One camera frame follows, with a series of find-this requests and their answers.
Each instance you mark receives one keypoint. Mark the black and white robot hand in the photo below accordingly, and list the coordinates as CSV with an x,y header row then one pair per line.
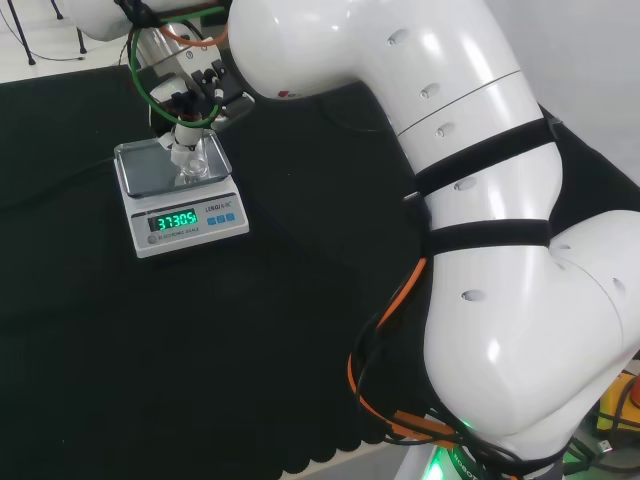
x,y
225,95

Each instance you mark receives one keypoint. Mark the clear glass 100 mL beaker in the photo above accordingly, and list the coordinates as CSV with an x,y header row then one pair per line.
x,y
196,170

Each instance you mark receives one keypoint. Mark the white electronic balance steel pan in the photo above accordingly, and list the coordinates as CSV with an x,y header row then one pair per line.
x,y
190,242

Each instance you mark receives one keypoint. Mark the black tripod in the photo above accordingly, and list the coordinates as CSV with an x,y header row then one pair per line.
x,y
80,37
22,42

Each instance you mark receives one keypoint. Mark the black bench cloth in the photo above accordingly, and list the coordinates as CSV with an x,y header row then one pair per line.
x,y
150,350

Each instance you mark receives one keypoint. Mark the yellow stop button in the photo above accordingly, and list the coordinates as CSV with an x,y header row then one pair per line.
x,y
612,400

